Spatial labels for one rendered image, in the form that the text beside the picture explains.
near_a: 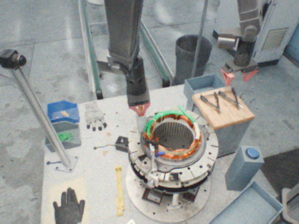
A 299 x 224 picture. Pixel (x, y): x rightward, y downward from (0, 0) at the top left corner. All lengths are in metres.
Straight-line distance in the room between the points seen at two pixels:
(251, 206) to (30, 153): 1.95
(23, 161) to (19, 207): 0.43
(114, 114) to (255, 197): 0.84
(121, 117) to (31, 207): 1.11
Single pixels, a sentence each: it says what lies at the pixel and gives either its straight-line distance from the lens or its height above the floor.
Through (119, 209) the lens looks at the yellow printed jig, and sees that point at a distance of 1.00.
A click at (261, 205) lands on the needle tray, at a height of 1.02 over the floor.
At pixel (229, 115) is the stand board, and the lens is 0.96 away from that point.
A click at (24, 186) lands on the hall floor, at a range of 2.16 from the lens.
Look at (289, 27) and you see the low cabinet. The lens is 3.18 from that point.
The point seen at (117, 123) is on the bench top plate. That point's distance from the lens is 1.25.
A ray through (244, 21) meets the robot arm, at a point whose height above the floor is 1.43.
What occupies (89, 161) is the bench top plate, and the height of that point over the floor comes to 0.78.
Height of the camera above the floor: 1.73
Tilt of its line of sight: 47 degrees down
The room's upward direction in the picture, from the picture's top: straight up
